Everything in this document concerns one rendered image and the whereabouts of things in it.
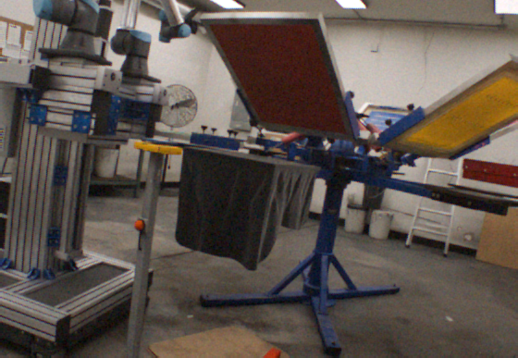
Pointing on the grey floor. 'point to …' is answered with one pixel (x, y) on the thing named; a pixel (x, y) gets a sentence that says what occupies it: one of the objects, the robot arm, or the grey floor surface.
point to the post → (145, 240)
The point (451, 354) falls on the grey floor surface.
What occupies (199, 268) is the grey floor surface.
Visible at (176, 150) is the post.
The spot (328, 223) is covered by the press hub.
